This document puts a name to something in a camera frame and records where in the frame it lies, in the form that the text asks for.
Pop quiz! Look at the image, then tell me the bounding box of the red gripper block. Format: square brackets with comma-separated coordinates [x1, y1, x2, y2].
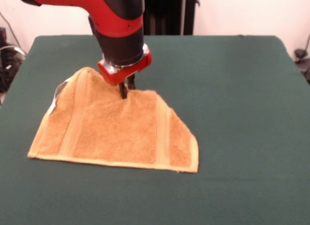
[97, 43, 153, 100]

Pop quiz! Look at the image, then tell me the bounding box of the tan terry towel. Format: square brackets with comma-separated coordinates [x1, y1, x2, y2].
[27, 66, 200, 174]

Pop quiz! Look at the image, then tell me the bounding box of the dark green table cloth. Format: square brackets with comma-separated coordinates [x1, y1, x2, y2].
[0, 34, 310, 225]

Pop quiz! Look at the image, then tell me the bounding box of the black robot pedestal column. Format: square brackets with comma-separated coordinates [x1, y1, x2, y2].
[142, 0, 201, 36]

